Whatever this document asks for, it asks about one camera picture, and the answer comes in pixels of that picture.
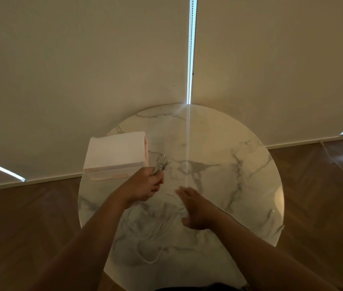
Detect person's right hand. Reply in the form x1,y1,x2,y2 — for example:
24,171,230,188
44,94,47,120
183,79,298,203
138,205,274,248
174,187,230,231

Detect person's left hand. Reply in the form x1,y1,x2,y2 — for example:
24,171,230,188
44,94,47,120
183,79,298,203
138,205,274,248
115,167,165,209

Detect white pink box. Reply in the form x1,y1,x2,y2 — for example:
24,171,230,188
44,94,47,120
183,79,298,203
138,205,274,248
83,131,149,181

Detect person's right forearm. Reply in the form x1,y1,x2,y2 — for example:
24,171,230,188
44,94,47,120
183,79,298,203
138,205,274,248
213,212,339,291

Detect person's left forearm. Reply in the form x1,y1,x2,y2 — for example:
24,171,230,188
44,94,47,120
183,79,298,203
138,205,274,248
29,193,129,291

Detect round marble table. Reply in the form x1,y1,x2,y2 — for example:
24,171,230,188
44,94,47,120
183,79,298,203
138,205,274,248
77,103,285,291

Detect black shorts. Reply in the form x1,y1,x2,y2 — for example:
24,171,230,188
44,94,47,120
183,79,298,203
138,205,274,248
156,283,248,291

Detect thin white floor cord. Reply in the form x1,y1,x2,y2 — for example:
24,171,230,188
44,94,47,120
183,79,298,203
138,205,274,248
320,141,343,191

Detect blind bead pull chain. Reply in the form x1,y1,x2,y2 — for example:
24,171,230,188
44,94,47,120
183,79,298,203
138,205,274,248
186,0,199,105

